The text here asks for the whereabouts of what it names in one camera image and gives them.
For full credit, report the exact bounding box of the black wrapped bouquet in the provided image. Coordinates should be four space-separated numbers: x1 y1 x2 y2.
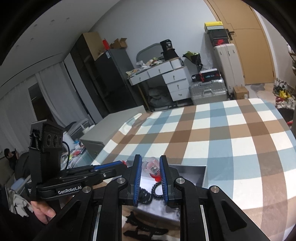
182 51 202 70

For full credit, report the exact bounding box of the open cardboard box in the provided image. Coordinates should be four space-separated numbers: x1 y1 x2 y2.
110 37 128 49

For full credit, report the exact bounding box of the black cable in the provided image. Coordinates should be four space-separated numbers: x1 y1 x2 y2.
60 141 70 171

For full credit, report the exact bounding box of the white desk with drawers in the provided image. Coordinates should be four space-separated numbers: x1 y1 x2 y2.
128 58 193 103

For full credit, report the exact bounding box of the cluttered side table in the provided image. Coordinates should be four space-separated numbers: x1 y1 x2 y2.
60 134 93 168

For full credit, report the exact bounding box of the silver suitcase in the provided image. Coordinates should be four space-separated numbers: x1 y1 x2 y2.
189 78 228 105

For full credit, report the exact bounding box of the flat cardboard sheet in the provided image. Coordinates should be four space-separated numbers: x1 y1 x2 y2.
83 31 107 61

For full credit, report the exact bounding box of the black and red shoe box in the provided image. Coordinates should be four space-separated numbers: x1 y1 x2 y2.
209 38 234 46

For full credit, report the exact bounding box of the person's left hand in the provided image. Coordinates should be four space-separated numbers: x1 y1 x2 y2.
31 200 56 224

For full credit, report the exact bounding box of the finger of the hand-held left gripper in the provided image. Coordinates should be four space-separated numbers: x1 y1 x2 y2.
91 160 127 171
100 168 129 183

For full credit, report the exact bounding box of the plaid blanket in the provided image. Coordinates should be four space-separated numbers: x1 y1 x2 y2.
92 98 296 241

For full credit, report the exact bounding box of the black hair claw clip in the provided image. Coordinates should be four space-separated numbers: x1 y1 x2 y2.
123 223 170 240

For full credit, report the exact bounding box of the brown cardboard box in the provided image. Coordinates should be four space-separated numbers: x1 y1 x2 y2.
233 86 250 100

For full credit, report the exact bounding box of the black refrigerator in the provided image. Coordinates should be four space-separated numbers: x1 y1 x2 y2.
93 48 144 117

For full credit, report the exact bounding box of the grey cloth bundle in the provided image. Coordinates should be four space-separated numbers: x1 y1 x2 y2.
147 86 172 111

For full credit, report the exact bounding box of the grey bedside cabinet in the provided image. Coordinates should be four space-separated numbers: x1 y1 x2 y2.
79 105 152 161

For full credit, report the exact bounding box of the black bead bracelet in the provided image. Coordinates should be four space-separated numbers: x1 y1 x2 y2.
151 182 164 198
138 188 152 205

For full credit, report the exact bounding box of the yellow shoe box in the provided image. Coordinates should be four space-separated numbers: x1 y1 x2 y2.
204 21 224 31

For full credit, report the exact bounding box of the clutter of desk items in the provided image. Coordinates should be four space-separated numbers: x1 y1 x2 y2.
126 58 167 76

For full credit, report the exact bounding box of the grey framed mirror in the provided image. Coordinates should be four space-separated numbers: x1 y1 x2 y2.
136 44 163 63

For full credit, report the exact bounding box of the white suitcase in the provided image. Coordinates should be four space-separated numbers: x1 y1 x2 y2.
213 43 245 93

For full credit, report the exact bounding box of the wooden door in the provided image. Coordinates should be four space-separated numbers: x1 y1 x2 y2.
205 0 276 85

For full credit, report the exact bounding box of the black and red case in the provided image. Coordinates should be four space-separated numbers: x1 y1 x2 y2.
200 68 221 82

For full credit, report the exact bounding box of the pile of shoes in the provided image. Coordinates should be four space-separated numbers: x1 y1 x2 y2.
273 77 296 110

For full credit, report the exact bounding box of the silver box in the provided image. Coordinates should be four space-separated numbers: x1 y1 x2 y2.
122 164 208 229

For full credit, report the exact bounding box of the grey and white cloth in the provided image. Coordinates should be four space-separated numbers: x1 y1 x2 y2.
9 178 36 218

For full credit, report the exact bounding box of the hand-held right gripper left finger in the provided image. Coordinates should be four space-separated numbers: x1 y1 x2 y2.
31 154 142 241

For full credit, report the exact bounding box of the white curtain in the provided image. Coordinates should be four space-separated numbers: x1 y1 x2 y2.
0 55 96 164

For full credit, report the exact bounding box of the clear and red ornament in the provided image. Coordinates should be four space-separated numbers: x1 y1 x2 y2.
142 157 162 181

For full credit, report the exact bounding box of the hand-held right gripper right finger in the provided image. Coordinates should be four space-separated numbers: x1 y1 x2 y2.
159 154 271 241

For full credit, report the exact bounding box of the black bag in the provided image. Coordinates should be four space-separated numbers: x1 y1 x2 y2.
160 39 179 60

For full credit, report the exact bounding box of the dark wardrobe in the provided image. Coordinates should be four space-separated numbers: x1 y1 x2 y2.
70 33 110 124

